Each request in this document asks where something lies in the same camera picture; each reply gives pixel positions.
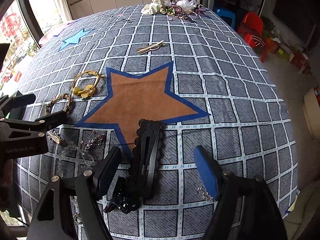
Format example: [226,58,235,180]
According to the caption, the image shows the beige hair pins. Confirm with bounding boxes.
[135,40,165,55]

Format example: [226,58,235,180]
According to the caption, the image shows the small silver hair clip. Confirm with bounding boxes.
[47,130,67,146]

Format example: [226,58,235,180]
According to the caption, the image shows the pile of fabric accessories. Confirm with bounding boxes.
[141,0,209,22]

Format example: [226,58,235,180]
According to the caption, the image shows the grey checked tablecloth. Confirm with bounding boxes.
[18,6,297,239]

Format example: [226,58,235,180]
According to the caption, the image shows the blue plastic stool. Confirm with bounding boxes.
[213,7,236,29]

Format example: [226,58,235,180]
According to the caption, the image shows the light blue star patch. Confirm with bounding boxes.
[59,29,93,51]

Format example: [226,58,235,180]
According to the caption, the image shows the dark metal chain bracelet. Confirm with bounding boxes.
[80,129,107,151]

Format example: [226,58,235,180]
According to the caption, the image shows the small silver pearl earring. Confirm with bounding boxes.
[196,186,213,201]

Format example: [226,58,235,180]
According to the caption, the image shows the brown star patch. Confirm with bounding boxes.
[76,62,209,153]

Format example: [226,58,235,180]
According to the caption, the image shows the red gift boxes pile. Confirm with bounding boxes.
[265,37,311,75]

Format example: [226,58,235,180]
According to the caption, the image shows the red plastic chair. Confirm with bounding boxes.
[237,12,267,63]

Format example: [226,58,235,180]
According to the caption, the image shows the black scalloped hair clip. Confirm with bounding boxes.
[129,119,164,200]

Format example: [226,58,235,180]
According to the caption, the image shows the black claw hair clip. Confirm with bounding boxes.
[103,176,142,214]

